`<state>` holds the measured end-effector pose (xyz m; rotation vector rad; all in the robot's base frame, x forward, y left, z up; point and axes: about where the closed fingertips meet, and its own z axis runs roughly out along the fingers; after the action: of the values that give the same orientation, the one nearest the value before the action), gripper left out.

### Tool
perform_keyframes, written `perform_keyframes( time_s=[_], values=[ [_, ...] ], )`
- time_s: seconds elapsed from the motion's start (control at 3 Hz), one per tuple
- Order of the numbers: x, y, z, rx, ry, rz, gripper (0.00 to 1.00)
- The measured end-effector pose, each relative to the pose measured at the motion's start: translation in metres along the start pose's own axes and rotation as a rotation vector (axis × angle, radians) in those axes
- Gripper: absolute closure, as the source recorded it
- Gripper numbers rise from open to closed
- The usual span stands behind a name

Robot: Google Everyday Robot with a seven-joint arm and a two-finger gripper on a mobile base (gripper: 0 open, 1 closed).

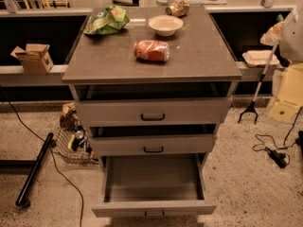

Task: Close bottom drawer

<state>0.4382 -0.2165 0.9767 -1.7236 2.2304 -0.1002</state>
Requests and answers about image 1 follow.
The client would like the grey bottom drawer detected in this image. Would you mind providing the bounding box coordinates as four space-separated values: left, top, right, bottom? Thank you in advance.
92 154 216 218

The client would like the grey drawer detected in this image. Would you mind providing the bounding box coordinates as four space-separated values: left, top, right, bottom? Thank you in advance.
75 82 231 127
92 154 216 218
90 124 217 156

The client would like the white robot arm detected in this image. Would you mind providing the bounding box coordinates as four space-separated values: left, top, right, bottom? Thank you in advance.
260 3 303 121

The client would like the grey drawer cabinet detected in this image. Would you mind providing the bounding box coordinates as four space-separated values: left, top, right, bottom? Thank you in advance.
61 5 243 163

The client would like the grey top drawer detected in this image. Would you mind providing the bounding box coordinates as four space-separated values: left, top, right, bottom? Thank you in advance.
75 82 231 127

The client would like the grey middle drawer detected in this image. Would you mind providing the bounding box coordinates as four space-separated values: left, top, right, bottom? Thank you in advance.
90 124 217 156

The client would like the red crushed soda can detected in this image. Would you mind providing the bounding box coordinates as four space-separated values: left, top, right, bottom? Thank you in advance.
134 40 169 62

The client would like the white bowl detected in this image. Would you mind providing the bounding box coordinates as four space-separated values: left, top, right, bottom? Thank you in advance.
149 15 184 37

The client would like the green chip bag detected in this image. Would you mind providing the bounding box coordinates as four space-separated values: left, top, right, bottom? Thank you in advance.
84 5 130 35

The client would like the grabber reacher tool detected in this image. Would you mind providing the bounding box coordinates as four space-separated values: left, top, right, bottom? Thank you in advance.
238 44 277 124

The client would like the white takeout tray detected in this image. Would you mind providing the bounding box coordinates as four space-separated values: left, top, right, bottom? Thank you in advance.
242 50 279 67

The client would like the small cardboard box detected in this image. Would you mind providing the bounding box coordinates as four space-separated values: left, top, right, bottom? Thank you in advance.
10 44 53 75

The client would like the black metal stand leg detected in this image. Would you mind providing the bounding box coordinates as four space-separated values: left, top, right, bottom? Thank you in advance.
0 132 54 208

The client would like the wire basket with items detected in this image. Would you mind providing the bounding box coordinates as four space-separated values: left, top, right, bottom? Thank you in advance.
55 102 98 165

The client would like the black power adapter cable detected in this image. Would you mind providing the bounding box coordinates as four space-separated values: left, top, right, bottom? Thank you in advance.
251 106 303 169

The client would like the black floor cable left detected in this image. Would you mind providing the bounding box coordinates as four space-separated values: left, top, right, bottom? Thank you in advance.
0 85 85 227

